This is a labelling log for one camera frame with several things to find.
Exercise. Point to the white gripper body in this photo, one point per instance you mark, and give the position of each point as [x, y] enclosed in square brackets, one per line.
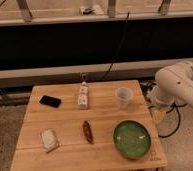
[158, 114]

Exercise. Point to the red chili pepper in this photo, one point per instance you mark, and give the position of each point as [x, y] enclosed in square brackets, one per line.
[88, 132]

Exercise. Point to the green bowl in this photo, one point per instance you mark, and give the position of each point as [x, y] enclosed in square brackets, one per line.
[131, 139]

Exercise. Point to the wooden table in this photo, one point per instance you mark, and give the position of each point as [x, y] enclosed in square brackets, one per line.
[75, 153]

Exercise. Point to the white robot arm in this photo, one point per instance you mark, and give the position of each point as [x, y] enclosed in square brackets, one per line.
[172, 82]

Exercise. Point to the black smartphone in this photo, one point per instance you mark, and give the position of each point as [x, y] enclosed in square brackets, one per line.
[50, 101]

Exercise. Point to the white sponge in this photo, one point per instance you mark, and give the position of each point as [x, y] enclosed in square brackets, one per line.
[49, 140]

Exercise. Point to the white power strip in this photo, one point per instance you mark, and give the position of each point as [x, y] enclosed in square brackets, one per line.
[82, 100]

